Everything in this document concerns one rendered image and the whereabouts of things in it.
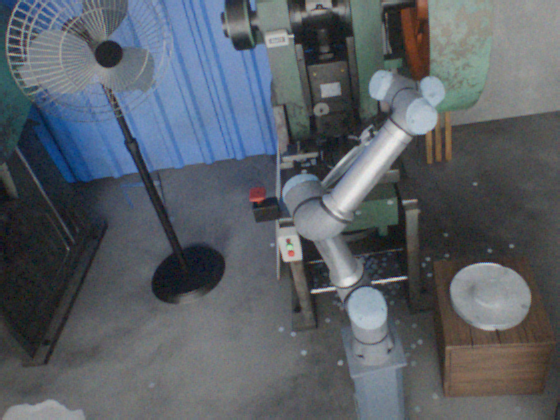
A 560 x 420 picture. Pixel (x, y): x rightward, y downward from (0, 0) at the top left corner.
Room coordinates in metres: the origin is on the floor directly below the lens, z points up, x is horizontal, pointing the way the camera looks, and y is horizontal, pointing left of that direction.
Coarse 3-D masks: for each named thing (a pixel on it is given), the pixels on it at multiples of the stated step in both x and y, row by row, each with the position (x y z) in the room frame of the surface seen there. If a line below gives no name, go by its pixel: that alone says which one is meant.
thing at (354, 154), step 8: (368, 136) 1.32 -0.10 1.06; (352, 152) 1.28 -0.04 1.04; (360, 152) 1.43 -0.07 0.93; (344, 160) 1.27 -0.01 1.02; (352, 160) 1.42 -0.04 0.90; (336, 168) 1.26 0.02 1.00; (344, 168) 1.40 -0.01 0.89; (328, 176) 1.26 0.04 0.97; (336, 176) 1.37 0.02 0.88; (328, 184) 1.36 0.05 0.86
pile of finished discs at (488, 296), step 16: (464, 272) 1.30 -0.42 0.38; (480, 272) 1.29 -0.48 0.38; (496, 272) 1.28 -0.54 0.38; (512, 272) 1.27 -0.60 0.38; (464, 288) 1.22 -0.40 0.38; (480, 288) 1.21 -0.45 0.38; (496, 288) 1.20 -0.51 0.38; (512, 288) 1.19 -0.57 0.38; (528, 288) 1.18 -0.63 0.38; (464, 304) 1.15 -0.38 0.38; (480, 304) 1.14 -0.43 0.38; (496, 304) 1.13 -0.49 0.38; (512, 304) 1.12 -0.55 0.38; (528, 304) 1.11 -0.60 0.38; (480, 320) 1.08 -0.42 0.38; (496, 320) 1.07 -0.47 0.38; (512, 320) 1.06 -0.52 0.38
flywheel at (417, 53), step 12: (420, 0) 1.66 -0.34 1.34; (408, 12) 1.99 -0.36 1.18; (420, 12) 1.67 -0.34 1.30; (408, 24) 1.96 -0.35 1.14; (408, 36) 1.93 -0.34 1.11; (420, 36) 1.84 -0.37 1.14; (408, 48) 1.89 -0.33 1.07; (420, 48) 1.80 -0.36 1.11; (408, 60) 1.87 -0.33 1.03; (420, 60) 1.81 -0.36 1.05; (420, 72) 1.74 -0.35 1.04
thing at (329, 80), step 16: (336, 48) 1.73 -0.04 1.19; (320, 64) 1.65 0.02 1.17; (336, 64) 1.65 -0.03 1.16; (320, 80) 1.65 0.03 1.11; (336, 80) 1.65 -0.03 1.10; (320, 96) 1.65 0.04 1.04; (336, 96) 1.65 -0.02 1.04; (320, 112) 1.63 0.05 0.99; (336, 112) 1.64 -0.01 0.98; (352, 112) 1.65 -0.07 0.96; (320, 128) 1.65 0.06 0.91; (336, 128) 1.62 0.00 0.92
